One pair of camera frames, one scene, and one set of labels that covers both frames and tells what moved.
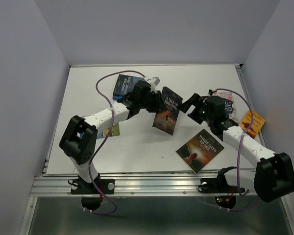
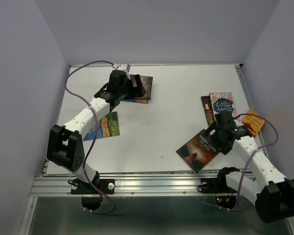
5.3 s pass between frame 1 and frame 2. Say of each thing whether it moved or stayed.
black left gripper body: moved
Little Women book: stayed
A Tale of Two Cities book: moved
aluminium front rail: stayed
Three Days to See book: stayed
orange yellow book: stayed
